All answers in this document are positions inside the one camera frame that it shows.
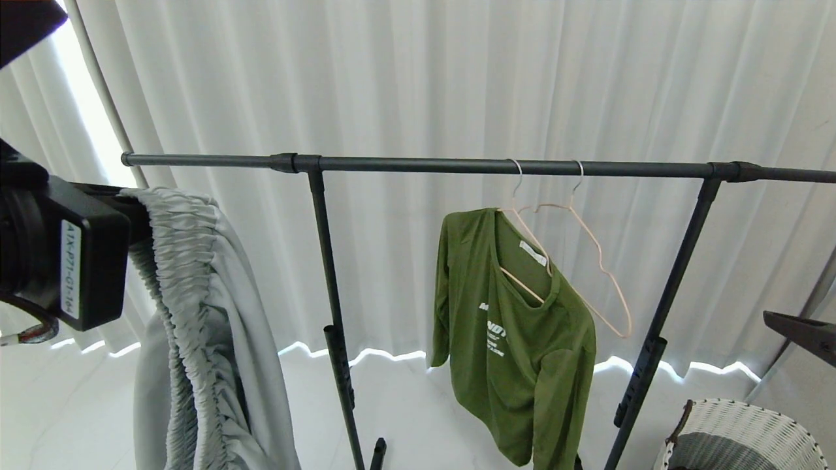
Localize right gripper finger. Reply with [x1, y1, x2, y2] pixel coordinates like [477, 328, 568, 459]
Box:
[763, 310, 836, 368]

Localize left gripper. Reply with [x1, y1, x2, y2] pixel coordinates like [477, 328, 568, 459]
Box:
[0, 140, 131, 331]

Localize pale grey shorts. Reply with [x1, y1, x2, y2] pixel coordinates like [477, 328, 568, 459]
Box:
[118, 187, 302, 470]

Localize pink clothes hanger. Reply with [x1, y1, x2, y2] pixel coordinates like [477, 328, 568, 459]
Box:
[498, 159, 553, 305]
[536, 160, 633, 339]

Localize green long-sleeved shirt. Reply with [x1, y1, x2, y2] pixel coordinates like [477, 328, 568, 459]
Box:
[428, 208, 597, 469]

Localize white laundry basket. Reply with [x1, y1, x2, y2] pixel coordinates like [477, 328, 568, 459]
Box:
[653, 398, 829, 470]

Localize black clothes rack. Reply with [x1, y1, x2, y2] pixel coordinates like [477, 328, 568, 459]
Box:
[121, 151, 836, 470]

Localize braided dark cable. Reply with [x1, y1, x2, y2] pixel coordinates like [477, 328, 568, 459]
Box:
[0, 294, 59, 347]

